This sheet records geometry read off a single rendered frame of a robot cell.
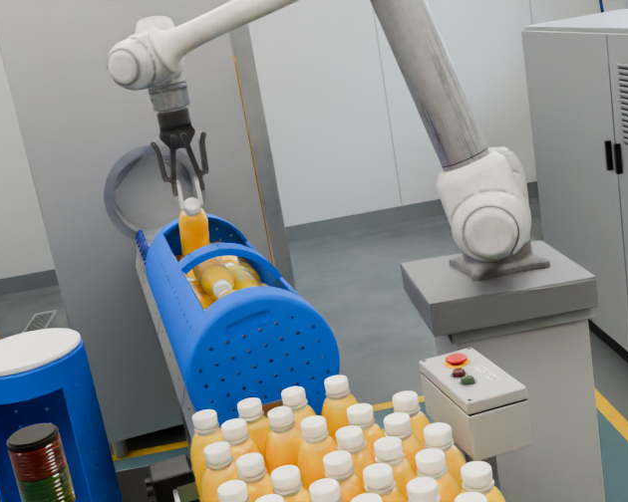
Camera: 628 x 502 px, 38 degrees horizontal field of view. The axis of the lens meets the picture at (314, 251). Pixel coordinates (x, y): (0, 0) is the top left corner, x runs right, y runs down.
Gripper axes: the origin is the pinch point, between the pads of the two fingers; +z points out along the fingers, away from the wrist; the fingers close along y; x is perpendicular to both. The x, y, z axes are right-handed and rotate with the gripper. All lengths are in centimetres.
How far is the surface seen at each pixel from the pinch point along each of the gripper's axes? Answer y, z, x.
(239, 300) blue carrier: 1, 10, 62
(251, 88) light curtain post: -34, -16, -80
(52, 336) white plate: 39.4, 29.2, -9.4
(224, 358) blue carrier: 5, 20, 62
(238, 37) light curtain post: -33, -33, -80
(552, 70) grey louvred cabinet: -188, 7, -165
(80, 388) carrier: 35, 40, 4
